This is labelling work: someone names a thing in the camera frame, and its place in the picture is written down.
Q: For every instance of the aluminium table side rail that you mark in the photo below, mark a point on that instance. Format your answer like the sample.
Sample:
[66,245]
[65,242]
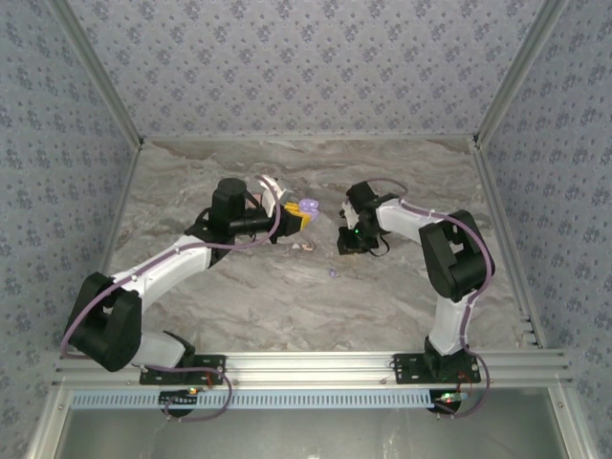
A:
[119,205]
[497,205]

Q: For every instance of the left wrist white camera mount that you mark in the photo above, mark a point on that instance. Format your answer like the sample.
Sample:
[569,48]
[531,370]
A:
[273,196]

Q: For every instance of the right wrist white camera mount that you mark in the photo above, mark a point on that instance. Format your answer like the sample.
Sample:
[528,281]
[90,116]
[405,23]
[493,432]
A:
[348,215]

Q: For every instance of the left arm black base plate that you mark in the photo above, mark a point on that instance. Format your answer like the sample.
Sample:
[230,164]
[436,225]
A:
[210,363]

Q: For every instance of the left aluminium corner post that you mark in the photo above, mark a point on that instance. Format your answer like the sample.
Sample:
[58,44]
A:
[102,81]

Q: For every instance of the right aluminium table side rail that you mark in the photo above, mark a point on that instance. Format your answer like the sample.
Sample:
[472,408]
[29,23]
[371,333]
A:
[497,205]

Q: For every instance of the right controller board with LED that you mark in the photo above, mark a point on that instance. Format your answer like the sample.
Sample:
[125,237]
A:
[449,398]

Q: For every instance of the right aluminium lower frame rail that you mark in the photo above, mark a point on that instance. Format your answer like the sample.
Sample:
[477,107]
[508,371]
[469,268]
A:
[574,425]

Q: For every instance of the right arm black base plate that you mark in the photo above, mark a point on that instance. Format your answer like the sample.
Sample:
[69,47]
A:
[406,368]

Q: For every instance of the left controller board with LED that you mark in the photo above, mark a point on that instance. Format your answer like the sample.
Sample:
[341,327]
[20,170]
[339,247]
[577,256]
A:
[179,397]

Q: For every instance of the left aluminium lower frame rail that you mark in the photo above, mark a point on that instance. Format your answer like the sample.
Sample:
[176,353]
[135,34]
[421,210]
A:
[48,425]

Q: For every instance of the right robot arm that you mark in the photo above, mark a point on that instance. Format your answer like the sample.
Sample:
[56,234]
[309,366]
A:
[406,215]

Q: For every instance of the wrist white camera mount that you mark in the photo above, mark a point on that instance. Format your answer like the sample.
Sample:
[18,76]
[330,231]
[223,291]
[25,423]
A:
[348,215]
[273,196]

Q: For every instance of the aluminium frame rail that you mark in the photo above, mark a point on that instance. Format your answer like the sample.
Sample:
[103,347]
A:
[574,425]
[48,425]

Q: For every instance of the aluminium table end rail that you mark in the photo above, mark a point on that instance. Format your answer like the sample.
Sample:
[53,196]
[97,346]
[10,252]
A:
[306,137]

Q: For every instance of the right aluminium corner post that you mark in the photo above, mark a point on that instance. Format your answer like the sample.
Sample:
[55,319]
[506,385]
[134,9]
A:
[516,72]

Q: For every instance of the left aluminium table side rail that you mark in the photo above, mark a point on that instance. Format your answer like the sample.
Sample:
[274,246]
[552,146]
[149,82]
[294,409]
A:
[119,205]

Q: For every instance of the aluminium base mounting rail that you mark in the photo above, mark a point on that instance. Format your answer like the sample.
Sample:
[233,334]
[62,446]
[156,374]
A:
[306,365]

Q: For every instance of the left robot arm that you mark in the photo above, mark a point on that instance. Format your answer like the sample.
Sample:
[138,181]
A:
[162,268]

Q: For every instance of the aluminium corner post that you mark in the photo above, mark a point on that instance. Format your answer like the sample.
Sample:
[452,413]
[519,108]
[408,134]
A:
[102,81]
[516,72]

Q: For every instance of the controller board with led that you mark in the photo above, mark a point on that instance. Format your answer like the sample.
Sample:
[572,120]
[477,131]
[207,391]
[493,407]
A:
[449,398]
[179,397]

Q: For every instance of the purple earbud charging case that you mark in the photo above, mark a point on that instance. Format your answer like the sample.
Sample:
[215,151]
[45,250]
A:
[310,205]

